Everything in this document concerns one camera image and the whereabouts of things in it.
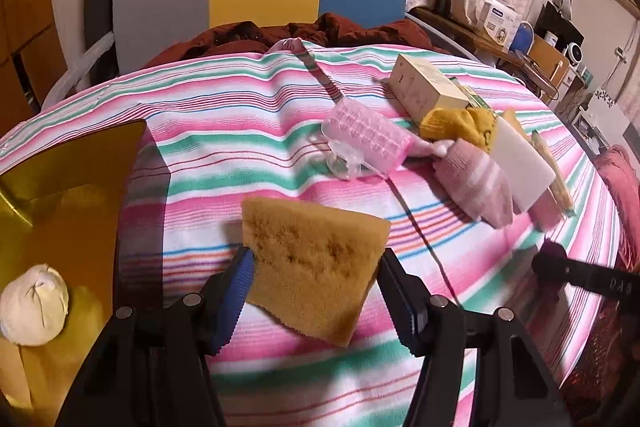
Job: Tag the blue container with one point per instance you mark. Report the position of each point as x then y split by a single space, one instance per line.
522 39

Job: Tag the small green box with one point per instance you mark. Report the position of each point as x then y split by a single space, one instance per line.
472 94

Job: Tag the wooden desk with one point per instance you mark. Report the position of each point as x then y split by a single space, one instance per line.
465 32

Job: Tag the plain pink sock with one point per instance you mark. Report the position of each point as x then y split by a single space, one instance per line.
546 213

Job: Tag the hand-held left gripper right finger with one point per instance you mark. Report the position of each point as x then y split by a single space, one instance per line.
400 307

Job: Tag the beige cardboard box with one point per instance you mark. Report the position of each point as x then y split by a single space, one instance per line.
425 87

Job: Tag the orange wooden wardrobe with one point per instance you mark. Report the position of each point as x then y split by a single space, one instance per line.
25 32

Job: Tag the white blue printed box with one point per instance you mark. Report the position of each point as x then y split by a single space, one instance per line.
500 22

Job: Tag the dark red quilt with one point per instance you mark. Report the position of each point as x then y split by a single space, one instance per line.
350 32

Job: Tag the brown sponge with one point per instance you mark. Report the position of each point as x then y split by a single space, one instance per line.
315 257

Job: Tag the yellow sock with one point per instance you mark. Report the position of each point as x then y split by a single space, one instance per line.
450 124

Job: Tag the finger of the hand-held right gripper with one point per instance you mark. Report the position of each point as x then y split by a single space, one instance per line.
565 269

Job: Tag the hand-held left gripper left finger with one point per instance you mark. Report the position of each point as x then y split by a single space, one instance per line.
235 302

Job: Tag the dark red patterned cloth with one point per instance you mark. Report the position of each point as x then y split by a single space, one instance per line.
605 347

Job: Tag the pink plastic hair roller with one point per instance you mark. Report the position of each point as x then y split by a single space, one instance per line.
365 134

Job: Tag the storage box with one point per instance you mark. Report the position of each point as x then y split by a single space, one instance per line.
75 187

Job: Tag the white balled sock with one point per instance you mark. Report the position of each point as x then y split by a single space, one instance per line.
35 304

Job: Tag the white sponge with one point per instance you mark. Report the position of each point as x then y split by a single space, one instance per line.
522 167

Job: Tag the yellow green snack packet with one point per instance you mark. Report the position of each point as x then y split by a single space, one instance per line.
552 172

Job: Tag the pink green striped blanket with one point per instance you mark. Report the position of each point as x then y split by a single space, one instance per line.
225 132

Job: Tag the pink striped sock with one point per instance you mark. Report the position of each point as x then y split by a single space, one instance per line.
475 184

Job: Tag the black device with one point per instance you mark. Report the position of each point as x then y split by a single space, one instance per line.
557 24

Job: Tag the white bed frame rail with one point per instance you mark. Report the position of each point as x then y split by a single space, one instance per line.
75 74

